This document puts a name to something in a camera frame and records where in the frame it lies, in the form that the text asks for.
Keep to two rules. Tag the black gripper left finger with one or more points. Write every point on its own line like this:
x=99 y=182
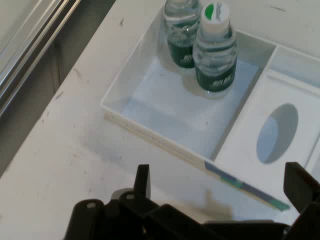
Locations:
x=140 y=217

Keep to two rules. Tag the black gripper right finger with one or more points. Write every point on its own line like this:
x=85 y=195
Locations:
x=307 y=200

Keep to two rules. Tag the metal frame rail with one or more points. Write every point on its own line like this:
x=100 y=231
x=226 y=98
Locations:
x=30 y=57

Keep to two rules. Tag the white insert with oval hole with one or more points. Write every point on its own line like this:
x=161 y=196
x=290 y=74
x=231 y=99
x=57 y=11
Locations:
x=237 y=140

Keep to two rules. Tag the water bottle green label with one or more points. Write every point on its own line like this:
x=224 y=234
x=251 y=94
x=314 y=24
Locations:
x=180 y=50
x=215 y=62

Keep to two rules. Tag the white cardboard box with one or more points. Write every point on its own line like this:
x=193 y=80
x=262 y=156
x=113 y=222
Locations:
x=175 y=112

